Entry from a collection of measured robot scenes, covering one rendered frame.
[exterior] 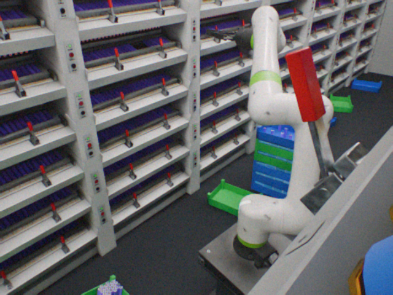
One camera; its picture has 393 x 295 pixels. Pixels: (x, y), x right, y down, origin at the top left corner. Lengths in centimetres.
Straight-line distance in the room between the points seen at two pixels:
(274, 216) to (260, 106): 40
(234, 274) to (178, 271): 51
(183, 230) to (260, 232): 79
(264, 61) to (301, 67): 108
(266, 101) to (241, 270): 65
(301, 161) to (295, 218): 21
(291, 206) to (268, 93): 42
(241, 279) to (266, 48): 87
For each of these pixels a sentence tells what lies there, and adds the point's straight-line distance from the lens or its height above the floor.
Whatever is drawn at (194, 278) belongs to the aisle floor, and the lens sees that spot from 178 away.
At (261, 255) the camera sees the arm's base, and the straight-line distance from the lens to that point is 135.
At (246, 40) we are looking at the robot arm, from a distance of 158.
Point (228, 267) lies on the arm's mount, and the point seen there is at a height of 34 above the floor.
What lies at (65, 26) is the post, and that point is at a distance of 138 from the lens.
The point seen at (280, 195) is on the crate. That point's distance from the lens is 225.
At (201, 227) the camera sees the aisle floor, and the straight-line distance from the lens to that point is 201.
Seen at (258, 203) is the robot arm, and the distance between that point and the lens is 126.
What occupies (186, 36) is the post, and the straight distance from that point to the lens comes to 180.
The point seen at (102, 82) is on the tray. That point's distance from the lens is 151.
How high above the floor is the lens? 140
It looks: 30 degrees down
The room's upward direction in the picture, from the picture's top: straight up
